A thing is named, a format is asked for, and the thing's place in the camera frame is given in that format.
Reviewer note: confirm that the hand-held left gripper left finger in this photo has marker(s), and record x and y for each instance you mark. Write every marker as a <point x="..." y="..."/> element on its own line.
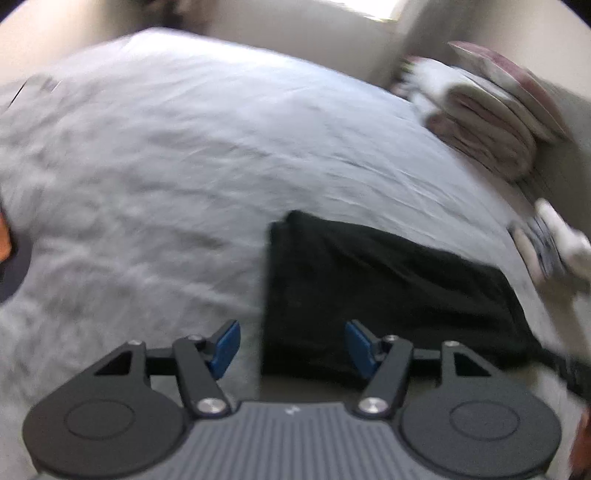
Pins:
<point x="226" y="346"/>

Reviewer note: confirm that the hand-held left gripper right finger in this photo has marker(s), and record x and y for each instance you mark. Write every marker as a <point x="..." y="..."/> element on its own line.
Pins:
<point x="360" y="350"/>

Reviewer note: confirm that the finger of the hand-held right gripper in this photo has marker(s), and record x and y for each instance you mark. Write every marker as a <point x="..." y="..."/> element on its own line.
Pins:
<point x="570" y="374"/>

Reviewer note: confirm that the black t-shirt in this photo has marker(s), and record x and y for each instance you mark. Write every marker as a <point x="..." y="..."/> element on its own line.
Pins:
<point x="369" y="277"/>

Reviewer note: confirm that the folded cream garment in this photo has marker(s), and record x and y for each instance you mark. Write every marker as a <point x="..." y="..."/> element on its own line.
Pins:
<point x="531" y="258"/>

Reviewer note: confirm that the folded white garment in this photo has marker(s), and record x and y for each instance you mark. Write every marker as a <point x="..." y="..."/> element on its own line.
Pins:
<point x="572" y="244"/>

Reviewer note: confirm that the grey bed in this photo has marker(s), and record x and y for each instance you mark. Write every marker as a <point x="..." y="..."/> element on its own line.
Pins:
<point x="184" y="161"/>

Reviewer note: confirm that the grey quilted headboard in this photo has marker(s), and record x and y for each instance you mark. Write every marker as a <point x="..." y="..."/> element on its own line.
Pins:
<point x="568" y="175"/>

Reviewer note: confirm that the folded grey pink quilt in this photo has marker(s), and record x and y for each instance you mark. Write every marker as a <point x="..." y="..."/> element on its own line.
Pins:
<point x="480" y="129"/>

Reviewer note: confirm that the pink grey pillow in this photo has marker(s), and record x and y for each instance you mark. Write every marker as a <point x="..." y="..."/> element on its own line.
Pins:
<point x="517" y="83"/>

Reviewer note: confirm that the window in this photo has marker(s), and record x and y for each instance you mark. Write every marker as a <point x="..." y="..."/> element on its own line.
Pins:
<point x="364" y="7"/>

